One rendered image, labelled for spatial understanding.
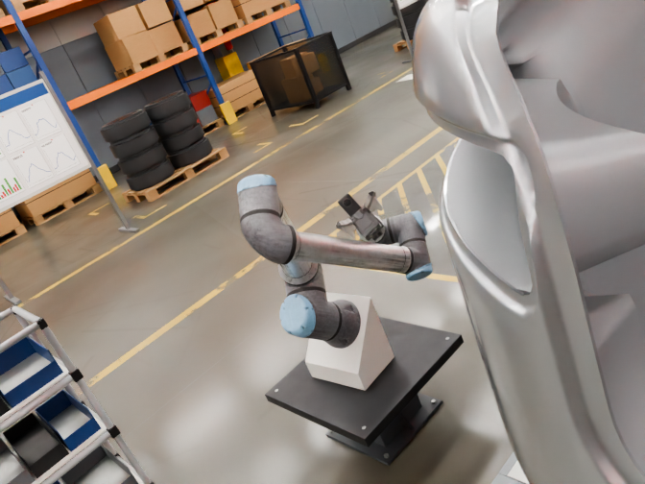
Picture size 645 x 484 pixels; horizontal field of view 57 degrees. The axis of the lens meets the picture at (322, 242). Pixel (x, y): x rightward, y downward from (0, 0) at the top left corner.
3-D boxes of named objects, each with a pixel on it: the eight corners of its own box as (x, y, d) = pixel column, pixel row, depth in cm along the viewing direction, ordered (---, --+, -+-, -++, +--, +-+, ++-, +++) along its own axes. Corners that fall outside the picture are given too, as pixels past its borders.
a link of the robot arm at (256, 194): (291, 304, 233) (228, 221, 166) (286, 264, 240) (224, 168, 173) (329, 297, 231) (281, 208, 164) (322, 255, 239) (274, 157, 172)
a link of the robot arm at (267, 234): (254, 248, 158) (442, 272, 194) (250, 207, 164) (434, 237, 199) (237, 266, 167) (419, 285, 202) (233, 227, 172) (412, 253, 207)
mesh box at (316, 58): (317, 108, 937) (294, 49, 901) (270, 117, 1035) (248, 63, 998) (353, 88, 984) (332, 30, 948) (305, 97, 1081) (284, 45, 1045)
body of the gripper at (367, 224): (382, 221, 182) (388, 229, 193) (364, 202, 185) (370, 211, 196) (364, 237, 182) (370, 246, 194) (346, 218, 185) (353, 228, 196)
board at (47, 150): (16, 304, 603) (-105, 127, 531) (5, 298, 641) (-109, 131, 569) (140, 230, 683) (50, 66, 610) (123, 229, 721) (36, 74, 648)
